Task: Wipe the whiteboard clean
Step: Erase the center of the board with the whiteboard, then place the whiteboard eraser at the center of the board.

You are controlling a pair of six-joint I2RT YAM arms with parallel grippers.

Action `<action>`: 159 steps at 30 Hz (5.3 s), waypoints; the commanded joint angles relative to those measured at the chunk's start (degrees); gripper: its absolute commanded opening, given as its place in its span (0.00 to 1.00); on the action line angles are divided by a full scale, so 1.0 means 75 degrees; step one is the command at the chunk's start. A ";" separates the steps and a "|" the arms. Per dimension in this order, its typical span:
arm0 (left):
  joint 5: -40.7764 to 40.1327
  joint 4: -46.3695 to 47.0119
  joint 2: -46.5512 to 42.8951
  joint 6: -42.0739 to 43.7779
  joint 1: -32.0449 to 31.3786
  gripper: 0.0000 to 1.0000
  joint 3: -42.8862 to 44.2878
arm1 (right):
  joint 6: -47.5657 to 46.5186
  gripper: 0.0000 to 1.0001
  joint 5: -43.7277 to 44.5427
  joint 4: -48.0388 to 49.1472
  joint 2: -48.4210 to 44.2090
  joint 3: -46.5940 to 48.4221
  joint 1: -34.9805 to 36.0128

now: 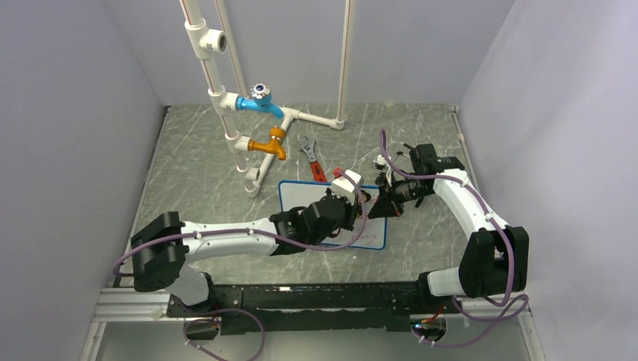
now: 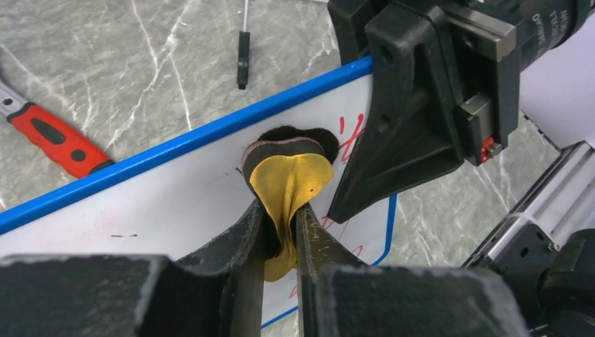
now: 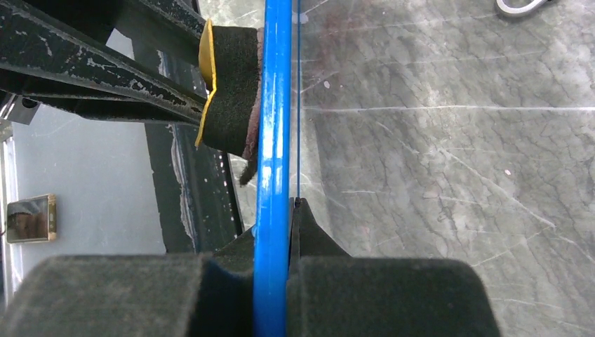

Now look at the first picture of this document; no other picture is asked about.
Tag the white PVC pipe frame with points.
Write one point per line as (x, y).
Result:
(252, 158)

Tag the orange faucet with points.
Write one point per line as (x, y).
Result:
(273, 145)

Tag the yellow black whiteboard eraser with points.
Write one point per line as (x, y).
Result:
(365, 198)

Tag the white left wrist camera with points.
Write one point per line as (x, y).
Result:
(343, 184)

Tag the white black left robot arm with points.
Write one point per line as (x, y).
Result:
(165, 248)

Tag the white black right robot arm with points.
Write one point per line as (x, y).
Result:
(494, 263)

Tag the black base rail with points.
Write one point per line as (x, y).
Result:
(391, 306)

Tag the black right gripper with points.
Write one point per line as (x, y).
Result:
(385, 206)

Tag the blue framed whiteboard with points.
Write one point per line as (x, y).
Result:
(295, 193)

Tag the blue faucet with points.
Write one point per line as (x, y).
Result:
(260, 101)

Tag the red handled adjustable wrench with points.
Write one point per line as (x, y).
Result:
(306, 145)

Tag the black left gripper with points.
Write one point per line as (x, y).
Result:
(351, 211)

